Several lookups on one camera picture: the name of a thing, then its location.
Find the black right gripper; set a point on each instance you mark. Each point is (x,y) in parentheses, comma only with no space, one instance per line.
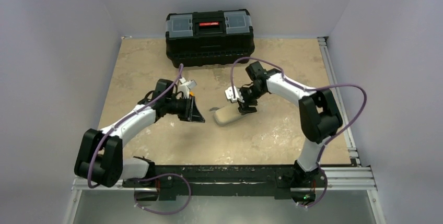
(246,101)

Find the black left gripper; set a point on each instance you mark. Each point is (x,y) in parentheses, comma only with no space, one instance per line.
(189,108)

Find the black plastic toolbox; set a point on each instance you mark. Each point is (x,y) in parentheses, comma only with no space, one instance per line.
(209,38)

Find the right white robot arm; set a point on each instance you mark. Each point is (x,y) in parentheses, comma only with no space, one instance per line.
(320,118)

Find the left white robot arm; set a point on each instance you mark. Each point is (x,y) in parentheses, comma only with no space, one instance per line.
(100,158)

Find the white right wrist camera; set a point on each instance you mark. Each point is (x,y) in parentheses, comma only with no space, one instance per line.
(232,94)

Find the aluminium frame rail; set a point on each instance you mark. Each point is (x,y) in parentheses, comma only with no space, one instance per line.
(272,135)

